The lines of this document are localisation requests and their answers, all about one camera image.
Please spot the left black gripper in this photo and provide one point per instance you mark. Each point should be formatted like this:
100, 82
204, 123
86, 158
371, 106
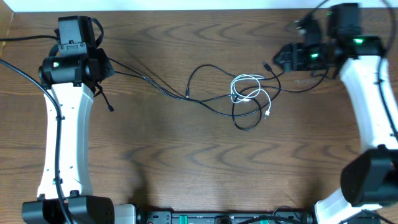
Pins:
104, 66

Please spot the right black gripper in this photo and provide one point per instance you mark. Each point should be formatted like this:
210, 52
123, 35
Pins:
291, 58

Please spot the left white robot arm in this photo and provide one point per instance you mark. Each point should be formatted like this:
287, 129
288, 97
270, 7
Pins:
70, 76

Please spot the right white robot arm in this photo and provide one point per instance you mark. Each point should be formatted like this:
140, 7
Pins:
369, 182

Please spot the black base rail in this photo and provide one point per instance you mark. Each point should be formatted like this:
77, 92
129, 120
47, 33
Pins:
281, 214

